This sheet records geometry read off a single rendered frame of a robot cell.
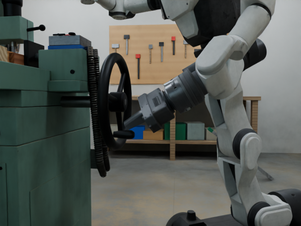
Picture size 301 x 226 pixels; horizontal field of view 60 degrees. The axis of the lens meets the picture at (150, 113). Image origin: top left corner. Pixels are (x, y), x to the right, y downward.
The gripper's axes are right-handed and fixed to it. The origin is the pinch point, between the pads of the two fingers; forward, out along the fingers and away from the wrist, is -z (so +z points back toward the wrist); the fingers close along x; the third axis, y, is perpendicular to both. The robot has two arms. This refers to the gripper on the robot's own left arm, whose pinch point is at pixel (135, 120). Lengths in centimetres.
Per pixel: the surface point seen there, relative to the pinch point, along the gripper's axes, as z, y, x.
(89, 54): -3.7, 12.5, 20.7
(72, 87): -11.1, 11.1, 12.4
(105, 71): 0.1, 11.8, 8.5
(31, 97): -18.9, 17.1, 7.7
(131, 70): -45, -170, 296
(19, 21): -17.7, 26.9, 34.7
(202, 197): -18, -161, 55
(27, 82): -17.0, 20.6, 8.8
